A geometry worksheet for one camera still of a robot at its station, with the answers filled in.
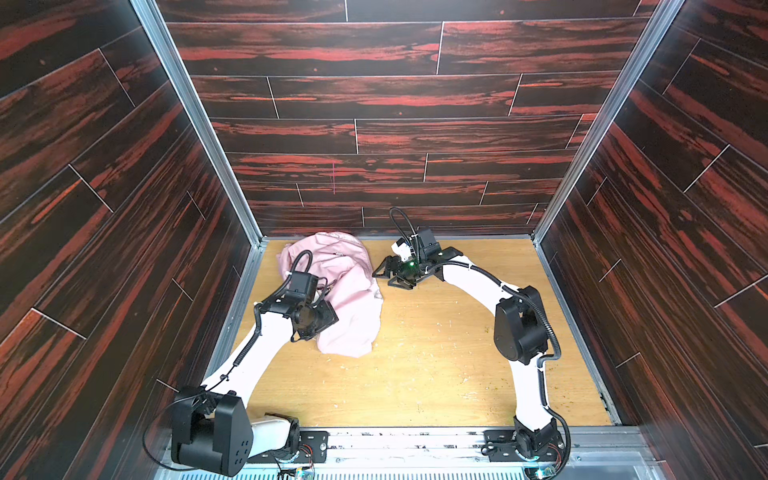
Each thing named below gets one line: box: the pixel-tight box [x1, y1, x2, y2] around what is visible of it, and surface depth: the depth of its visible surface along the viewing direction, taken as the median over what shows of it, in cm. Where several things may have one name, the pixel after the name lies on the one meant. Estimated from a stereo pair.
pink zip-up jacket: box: [277, 232, 384, 358], surface depth 97 cm
